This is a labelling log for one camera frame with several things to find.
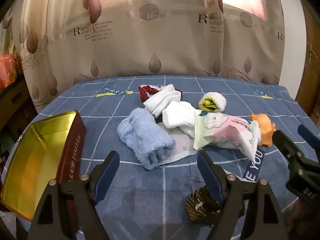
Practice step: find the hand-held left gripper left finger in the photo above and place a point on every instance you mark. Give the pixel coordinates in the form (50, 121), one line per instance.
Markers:
(106, 177)

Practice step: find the fluffy white yellow sock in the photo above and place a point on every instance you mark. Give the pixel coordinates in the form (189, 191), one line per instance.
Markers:
(219, 102)

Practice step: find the brown paper baking cup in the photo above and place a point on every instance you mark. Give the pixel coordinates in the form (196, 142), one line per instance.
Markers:
(200, 203)

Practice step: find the white ribbed sock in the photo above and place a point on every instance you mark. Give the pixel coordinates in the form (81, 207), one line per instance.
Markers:
(162, 99)

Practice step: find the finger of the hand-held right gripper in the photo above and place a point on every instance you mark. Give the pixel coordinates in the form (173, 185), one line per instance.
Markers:
(308, 135)
(287, 143)

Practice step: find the light blue fuzzy sock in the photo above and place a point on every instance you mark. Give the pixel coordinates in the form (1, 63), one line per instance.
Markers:
(142, 137)

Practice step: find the orange plastic bags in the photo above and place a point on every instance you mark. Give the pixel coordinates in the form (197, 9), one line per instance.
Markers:
(8, 67)

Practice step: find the blue checked bed sheet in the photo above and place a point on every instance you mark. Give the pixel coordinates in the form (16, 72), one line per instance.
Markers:
(150, 192)

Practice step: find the beige leaf print curtain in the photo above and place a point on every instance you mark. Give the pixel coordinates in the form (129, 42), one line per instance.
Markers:
(175, 42)

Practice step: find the brown wooden door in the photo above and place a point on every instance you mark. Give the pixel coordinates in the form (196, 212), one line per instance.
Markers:
(312, 80)

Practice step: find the red and white ruffled cloth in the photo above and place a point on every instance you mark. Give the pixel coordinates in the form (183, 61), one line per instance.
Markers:
(144, 92)

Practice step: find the orange soft toy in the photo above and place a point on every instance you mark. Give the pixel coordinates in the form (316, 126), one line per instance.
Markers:
(265, 125)

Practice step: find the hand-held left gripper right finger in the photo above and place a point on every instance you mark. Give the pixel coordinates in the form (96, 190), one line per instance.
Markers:
(210, 177)

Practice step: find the brown wooden cabinet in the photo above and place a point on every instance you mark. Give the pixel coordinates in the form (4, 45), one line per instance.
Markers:
(17, 100)

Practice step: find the clear plastic sheet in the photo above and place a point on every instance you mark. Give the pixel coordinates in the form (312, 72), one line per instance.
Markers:
(182, 148)

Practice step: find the red tin box gold inside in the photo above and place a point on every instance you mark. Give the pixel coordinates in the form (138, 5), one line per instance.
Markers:
(37, 155)

